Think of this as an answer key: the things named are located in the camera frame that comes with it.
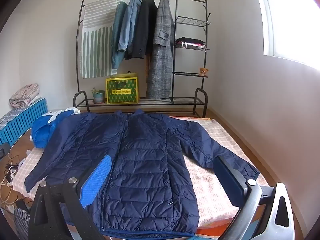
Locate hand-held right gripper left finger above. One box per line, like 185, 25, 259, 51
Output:
28, 155, 112, 240

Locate blue jacket with white stripes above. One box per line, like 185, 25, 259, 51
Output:
30, 107, 81, 148

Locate blue ribbed storage box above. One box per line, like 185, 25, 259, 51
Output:
0, 97, 48, 147

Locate black coat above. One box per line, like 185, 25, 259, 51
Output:
124, 0, 157, 60

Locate floral folded blanket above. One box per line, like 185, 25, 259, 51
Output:
9, 83, 40, 109

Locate black metal clothes rack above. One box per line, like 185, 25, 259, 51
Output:
73, 0, 211, 118

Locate teal denim jacket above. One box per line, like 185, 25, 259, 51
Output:
111, 1, 128, 75

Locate pink white bag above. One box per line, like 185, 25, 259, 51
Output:
182, 42, 207, 49

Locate tangle of cables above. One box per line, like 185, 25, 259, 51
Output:
0, 152, 30, 205

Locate navy puffer jacket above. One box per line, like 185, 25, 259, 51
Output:
24, 109, 260, 238

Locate grey plaid coat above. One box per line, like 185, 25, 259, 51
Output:
146, 0, 175, 100

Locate potted plant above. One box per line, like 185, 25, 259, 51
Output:
91, 87, 106, 104

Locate window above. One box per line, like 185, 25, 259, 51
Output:
252, 0, 320, 67

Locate yellow green gift bag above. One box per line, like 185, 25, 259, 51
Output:
105, 71, 139, 105

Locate green white striped cloth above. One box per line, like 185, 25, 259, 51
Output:
80, 0, 124, 79

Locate blue denim shirt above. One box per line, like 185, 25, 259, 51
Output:
117, 0, 142, 53

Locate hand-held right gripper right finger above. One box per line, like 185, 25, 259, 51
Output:
213, 155, 298, 240

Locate black folded clothes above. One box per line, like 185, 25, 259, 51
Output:
176, 37, 206, 45

